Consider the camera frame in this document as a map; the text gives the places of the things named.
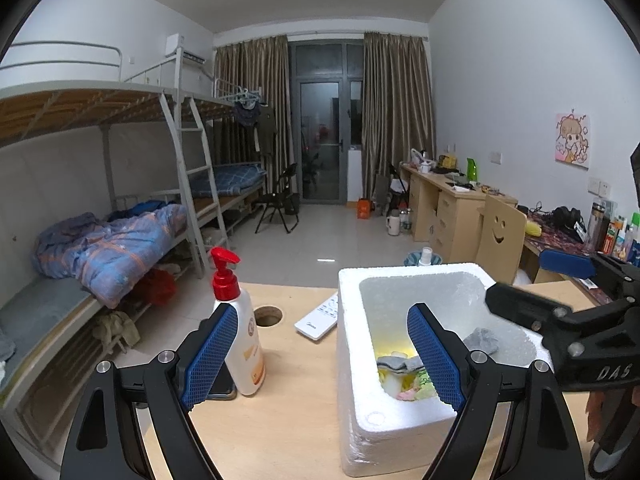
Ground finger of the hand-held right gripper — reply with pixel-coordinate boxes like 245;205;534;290
539;249;640;306
484;282;626;361

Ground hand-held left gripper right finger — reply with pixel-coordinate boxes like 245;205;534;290
406;302;586;480

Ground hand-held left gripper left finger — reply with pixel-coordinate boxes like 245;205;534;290
60;302;239;480

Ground green printed plastic bag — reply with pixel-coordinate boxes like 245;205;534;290
397;371;443;402

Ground grey sock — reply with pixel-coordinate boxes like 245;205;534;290
376;355;423;373
462;327;501;356

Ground yellow foam fruit net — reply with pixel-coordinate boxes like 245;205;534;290
372;335;416;358

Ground white foam box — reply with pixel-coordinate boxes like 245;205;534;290
336;261;556;478

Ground person's right hand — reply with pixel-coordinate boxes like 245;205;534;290
586;385;623;443

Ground desk with patterned cover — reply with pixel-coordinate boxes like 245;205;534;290
520;210;601;286

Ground black phone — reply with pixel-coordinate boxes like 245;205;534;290
207;365;237;401

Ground white lotion bottle red pump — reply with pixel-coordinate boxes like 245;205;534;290
210;246;267;397

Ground black headphones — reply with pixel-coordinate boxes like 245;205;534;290
552;206;583;231

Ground row of toiletry bottles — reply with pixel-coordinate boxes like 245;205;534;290
590;199;640;267

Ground wooden chair with smiley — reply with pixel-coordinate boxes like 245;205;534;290
475;192;528;286

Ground red cloth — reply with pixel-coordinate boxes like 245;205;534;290
135;268;178;306

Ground beige cloth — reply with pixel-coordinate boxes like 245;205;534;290
92;310;141;356

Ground white remote control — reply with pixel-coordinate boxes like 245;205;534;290
294;296;341;342

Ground wooden desk with drawers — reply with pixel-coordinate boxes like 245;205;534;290
400;162;518;266

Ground blue plaid quilt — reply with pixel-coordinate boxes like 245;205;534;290
32;203;187;308

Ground dark blue garment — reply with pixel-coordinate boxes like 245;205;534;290
107;200;168;222

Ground black folding chair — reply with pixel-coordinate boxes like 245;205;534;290
255;162;301;234

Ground white kettle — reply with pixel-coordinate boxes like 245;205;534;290
411;149;436;175

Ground grey mattress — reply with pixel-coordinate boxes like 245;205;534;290
0;275;96;361

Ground blue plaid bed sheet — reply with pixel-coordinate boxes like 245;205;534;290
190;162;267;197

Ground white metal bed ladder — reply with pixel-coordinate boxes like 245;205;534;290
160;92;228;278

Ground white cabinet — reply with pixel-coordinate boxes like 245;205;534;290
347;147;364;203

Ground brown curtain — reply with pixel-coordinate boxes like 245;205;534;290
214;35;291;196
362;31;437;201

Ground hanging dark clothes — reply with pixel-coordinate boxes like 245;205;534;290
232;102;277;156

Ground glass balcony door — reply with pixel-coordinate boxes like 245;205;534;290
288;40;365;206

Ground white air conditioner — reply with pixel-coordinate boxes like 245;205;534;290
166;34;207;64

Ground cartoon wall poster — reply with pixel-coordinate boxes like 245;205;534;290
553;108;592;167

